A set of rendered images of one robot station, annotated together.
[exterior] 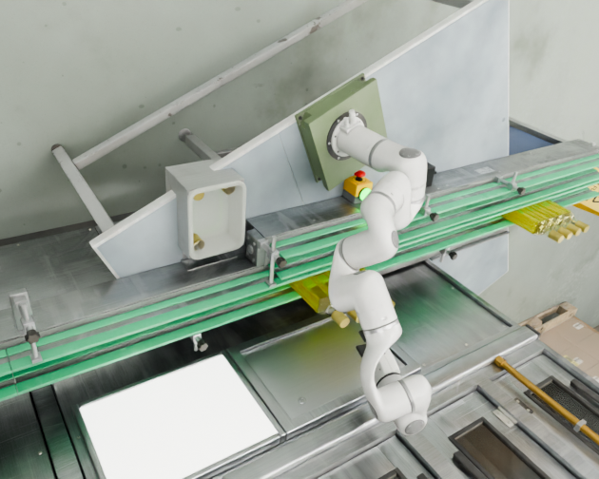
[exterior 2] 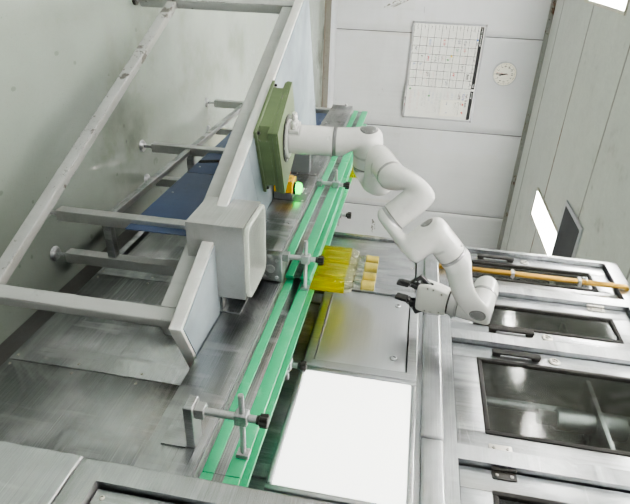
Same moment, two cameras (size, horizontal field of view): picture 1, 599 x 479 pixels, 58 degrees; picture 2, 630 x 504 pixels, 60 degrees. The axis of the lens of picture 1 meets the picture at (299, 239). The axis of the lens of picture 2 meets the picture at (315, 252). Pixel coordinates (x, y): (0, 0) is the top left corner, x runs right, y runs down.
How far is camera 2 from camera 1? 1.06 m
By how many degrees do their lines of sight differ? 38
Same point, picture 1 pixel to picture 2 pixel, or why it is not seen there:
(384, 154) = (348, 138)
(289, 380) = (368, 353)
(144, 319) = (267, 368)
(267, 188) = not seen: hidden behind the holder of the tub
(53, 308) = not seen: hidden behind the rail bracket
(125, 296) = (230, 361)
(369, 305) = (450, 241)
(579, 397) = (489, 262)
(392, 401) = (489, 300)
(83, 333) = not seen: hidden behind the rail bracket
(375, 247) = (425, 200)
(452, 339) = (401, 270)
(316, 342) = (346, 320)
